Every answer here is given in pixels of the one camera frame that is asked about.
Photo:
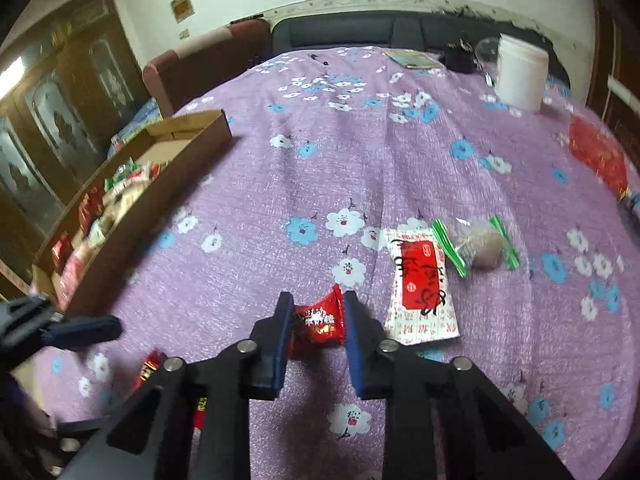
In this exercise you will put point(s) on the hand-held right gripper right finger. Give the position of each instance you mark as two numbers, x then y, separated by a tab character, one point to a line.
356	355

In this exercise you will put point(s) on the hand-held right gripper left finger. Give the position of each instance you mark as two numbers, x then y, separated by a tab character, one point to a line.
282	350

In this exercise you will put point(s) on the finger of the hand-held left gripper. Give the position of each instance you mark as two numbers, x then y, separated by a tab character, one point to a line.
82	427
85	332

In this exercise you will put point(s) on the red candy packet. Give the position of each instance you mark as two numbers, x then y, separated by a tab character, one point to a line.
317	322

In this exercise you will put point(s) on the cardboard box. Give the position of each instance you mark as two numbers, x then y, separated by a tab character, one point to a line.
165	180

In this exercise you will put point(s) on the red yellow snack packet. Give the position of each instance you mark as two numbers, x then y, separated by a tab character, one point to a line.
150	370

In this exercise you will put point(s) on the white red snack packet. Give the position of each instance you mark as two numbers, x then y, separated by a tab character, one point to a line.
420	280

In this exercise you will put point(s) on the pile of assorted snack packets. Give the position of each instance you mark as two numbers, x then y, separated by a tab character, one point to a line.
120	200

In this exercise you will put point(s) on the green wrapped brown snack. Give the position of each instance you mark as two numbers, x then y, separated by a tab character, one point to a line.
480	247

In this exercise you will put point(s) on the blue printed cloth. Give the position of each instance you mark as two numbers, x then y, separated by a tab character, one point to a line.
137	125

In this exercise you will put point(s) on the wooden glass-door cabinet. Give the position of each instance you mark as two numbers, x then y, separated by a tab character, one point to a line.
60	110

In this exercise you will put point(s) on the red armchair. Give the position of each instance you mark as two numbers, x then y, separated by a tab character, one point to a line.
200	70

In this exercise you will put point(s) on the small black clip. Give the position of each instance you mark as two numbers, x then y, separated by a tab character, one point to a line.
318	58

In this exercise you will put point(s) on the green booklet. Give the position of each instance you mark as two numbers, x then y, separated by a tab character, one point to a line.
412	59

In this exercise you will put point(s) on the small black pouch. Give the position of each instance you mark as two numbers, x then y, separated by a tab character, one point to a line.
459	57

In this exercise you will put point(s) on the red mesh bag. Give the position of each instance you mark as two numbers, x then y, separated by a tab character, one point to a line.
597	152

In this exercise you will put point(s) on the black sofa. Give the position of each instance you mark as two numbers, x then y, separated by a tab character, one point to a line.
350	35

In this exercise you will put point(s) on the white plastic jar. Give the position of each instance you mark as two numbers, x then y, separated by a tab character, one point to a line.
520	72

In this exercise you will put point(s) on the yellow wall sign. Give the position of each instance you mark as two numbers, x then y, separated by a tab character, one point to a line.
181	6

